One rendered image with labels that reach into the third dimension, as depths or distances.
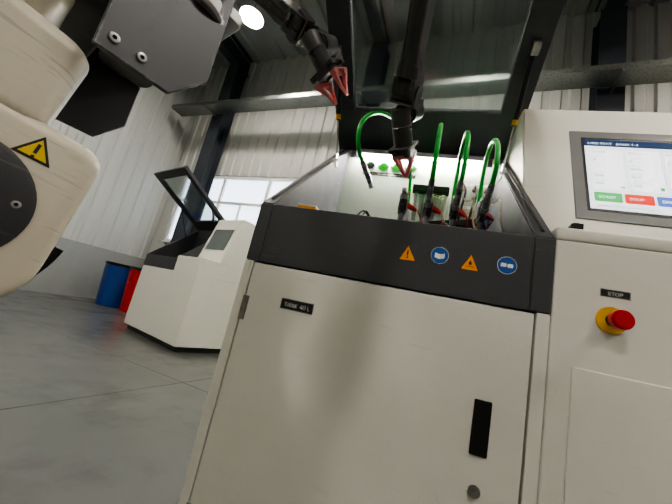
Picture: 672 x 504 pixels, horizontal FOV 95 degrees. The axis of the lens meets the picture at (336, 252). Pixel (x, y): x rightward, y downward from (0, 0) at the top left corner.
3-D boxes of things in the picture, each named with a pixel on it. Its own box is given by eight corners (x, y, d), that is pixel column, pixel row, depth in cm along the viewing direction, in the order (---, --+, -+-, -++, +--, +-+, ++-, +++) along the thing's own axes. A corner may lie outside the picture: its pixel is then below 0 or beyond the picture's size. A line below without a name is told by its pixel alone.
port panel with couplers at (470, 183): (448, 245, 119) (459, 172, 125) (447, 247, 122) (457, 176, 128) (484, 250, 115) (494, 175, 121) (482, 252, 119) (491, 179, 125)
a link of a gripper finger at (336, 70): (342, 103, 99) (328, 75, 98) (358, 89, 94) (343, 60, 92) (329, 105, 94) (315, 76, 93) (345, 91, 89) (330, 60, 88)
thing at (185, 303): (98, 325, 362) (154, 171, 402) (186, 332, 448) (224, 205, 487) (146, 352, 285) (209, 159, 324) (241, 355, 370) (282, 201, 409)
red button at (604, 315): (606, 331, 55) (607, 302, 56) (594, 331, 59) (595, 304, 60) (642, 337, 54) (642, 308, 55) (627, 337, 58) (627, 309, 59)
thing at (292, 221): (258, 261, 79) (274, 203, 82) (266, 264, 83) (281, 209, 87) (528, 310, 62) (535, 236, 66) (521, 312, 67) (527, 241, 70)
